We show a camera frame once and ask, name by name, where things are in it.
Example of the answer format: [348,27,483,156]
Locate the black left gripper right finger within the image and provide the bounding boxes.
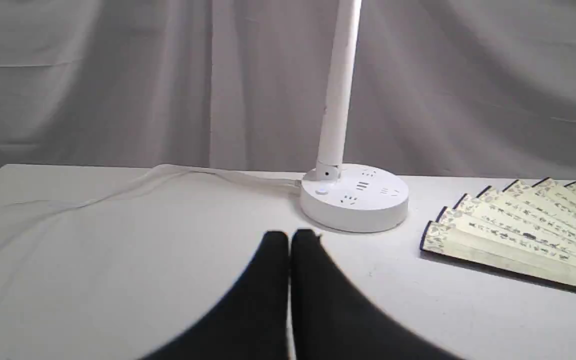
[290,228,457,360]

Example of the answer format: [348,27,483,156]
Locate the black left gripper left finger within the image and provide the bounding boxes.
[145,230,290,360]

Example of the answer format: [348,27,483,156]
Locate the cream paper folding fan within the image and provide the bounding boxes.
[419,177,576,292]

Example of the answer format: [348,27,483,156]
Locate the white desk lamp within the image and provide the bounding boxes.
[299,0,410,233]

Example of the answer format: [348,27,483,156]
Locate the grey backdrop cloth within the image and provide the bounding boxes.
[0,0,576,180]

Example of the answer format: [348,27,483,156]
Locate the white power cable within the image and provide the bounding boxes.
[0,164,303,236]

